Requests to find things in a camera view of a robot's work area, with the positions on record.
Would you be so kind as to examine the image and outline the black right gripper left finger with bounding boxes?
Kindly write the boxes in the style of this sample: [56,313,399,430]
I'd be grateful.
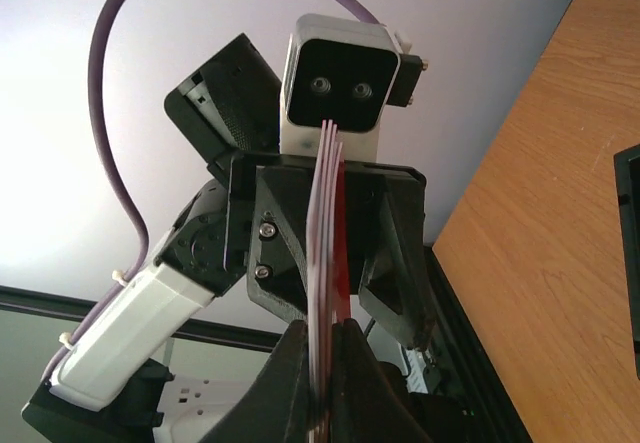
[201,320,310,443]

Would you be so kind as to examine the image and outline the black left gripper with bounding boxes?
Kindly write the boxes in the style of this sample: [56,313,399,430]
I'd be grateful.
[224,152,436,350]

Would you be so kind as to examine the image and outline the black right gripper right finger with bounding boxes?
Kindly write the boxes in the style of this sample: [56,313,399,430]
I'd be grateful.
[330,319,431,443]

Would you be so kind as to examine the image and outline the red white credit cards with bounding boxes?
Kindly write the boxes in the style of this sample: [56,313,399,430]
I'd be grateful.
[306,120,342,442]

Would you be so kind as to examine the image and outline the black bin with blue cards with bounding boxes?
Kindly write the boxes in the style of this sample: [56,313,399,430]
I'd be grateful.
[614,145,640,374]

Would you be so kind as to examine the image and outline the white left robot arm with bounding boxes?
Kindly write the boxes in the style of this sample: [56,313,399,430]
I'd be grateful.
[25,35,435,442]

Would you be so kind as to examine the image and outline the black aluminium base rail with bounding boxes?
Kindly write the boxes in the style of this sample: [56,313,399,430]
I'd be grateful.
[21,250,530,442]

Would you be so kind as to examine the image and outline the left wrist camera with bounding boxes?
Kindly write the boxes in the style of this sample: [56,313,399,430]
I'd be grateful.
[279,14,428,163]

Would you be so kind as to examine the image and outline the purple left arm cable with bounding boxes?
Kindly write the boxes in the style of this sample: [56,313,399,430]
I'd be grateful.
[39,0,386,379]

